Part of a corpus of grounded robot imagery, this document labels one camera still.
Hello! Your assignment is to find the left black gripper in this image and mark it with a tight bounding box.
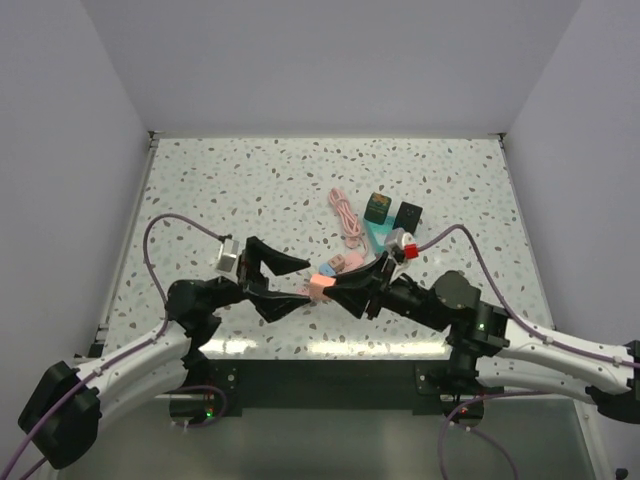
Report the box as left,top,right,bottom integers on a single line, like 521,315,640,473
207,237,310,321

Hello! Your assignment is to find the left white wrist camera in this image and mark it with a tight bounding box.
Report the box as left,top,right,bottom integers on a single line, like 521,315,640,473
215,238,241,273

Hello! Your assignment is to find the green cube adapter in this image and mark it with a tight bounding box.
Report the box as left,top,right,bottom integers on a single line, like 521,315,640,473
364,192,392,225

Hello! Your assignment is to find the blue plug adapter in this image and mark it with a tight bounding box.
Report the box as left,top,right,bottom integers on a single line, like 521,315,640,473
318,263,336,277

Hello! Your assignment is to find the teal triangular socket base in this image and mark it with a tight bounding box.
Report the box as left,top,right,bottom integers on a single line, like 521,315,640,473
364,216,395,254

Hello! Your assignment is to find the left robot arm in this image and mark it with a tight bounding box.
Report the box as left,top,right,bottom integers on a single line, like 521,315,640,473
18,237,311,470

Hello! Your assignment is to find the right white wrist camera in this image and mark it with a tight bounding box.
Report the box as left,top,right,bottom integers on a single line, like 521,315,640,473
384,228,419,270

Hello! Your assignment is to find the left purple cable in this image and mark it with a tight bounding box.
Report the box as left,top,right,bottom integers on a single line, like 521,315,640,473
0,213,226,480

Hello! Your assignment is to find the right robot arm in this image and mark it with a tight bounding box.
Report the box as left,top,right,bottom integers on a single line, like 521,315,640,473
324,257,639,424

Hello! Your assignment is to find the orange plug adapter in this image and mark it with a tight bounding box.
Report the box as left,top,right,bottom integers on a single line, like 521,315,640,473
308,273,335,301

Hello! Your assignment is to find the pink coiled power cord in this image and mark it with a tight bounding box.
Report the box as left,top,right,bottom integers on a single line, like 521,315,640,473
327,187,371,256

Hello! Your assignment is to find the black cube adapter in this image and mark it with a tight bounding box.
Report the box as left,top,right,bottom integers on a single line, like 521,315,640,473
393,201,423,234

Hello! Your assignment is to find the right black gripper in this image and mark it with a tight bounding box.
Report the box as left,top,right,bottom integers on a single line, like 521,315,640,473
323,251,447,332

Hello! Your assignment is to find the pink power strip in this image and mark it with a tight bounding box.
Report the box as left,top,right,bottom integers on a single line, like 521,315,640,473
297,250,366,299

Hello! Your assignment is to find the pink brown plug adapter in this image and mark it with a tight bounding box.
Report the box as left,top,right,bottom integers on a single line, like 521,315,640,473
327,254,346,273

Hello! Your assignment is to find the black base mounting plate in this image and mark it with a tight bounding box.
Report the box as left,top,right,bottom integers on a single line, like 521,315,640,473
168,358,486,431

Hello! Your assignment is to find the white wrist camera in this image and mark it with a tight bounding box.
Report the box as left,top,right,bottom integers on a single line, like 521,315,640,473
215,238,241,273
384,228,419,270

